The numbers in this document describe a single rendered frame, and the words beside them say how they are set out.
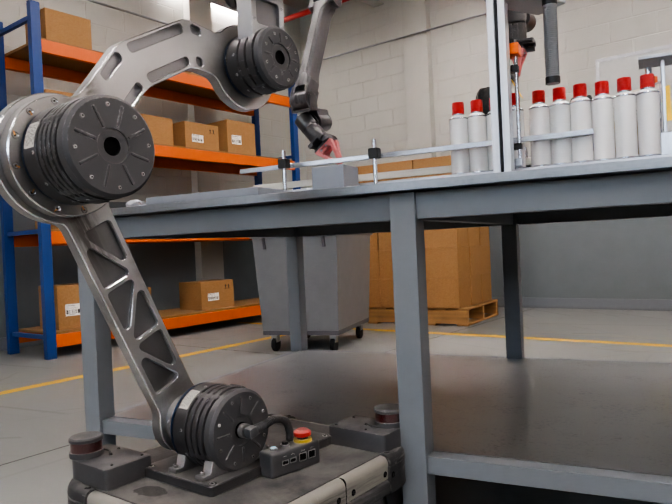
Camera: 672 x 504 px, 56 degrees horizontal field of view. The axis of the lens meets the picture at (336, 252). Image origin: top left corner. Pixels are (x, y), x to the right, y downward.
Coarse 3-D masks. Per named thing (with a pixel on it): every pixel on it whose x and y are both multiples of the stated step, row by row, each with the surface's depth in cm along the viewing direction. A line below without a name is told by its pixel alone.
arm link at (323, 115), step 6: (312, 96) 195; (312, 102) 195; (312, 108) 195; (318, 108) 199; (318, 114) 200; (324, 114) 203; (324, 120) 201; (330, 120) 204; (324, 126) 202; (330, 126) 204
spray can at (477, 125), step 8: (472, 104) 174; (480, 104) 174; (472, 112) 174; (480, 112) 174; (472, 120) 173; (480, 120) 173; (472, 128) 173; (480, 128) 173; (472, 136) 173; (480, 136) 173; (472, 152) 174; (480, 152) 173; (472, 160) 174; (480, 160) 173; (472, 168) 174; (480, 168) 173; (488, 168) 174
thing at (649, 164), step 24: (552, 168) 122; (576, 168) 120; (600, 168) 118; (624, 168) 116; (648, 168) 115; (288, 192) 148; (312, 192) 146; (336, 192) 143; (360, 192) 140; (384, 192) 139; (120, 216) 180
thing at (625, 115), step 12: (624, 84) 156; (624, 96) 155; (624, 108) 155; (624, 120) 156; (636, 120) 156; (624, 132) 156; (636, 132) 156; (624, 144) 156; (636, 144) 156; (624, 156) 156; (636, 156) 156
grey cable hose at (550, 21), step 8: (544, 0) 155; (552, 0) 154; (544, 8) 155; (552, 8) 154; (544, 16) 155; (552, 16) 154; (544, 24) 156; (552, 24) 154; (544, 32) 156; (552, 32) 154; (544, 40) 156; (552, 40) 154; (544, 48) 156; (552, 48) 154; (552, 56) 154; (552, 64) 155; (552, 72) 155; (552, 80) 154; (560, 80) 155
